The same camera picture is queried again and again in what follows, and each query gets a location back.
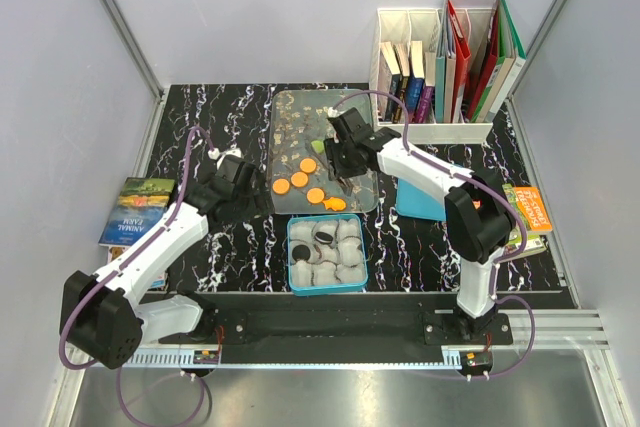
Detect teal cookie tin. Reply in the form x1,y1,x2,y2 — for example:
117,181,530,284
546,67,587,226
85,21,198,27
286,213,368,297

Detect teal tin lid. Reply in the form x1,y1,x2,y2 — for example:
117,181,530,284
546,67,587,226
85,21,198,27
396,157,472,221

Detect teal folder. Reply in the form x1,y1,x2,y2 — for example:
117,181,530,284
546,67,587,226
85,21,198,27
434,7,446,123

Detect floral glass tray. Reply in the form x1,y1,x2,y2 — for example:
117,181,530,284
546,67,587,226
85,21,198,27
266,89,378,215

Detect green round cookie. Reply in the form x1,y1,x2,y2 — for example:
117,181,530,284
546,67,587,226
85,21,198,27
311,140,325,154

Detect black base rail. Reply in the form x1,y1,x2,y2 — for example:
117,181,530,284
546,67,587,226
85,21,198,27
134,290,516,366

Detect orange treehouse book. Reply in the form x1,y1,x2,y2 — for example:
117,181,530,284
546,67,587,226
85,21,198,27
503,184,553,259

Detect orange fish cookie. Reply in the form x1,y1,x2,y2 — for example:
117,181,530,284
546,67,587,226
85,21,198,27
322,197,346,212

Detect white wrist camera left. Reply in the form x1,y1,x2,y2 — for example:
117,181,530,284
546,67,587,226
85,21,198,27
207,148,242,163

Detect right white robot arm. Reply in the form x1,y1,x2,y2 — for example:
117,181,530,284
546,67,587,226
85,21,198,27
324,108,517,344

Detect book under Animal Farm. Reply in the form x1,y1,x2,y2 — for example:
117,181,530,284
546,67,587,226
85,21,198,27
105,244,169,291

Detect blue paperback book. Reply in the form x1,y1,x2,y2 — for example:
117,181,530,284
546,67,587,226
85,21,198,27
405,40,425,114

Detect red folder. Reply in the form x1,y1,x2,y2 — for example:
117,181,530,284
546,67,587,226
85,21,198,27
446,0,471,123

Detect orange round cookie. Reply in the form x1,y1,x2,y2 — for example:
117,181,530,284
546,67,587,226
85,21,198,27
306,188,325,205
290,171,309,188
272,178,291,195
299,158,317,174

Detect green folder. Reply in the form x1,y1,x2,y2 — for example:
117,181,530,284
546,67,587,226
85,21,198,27
466,0,527,123

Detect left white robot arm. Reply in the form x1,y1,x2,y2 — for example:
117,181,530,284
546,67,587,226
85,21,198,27
60,153,273,369

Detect white book organizer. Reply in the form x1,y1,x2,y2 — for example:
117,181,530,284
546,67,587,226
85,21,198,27
369,8,493,145

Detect purple paperback book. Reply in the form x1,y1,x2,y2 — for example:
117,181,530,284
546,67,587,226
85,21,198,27
413,52,436,124

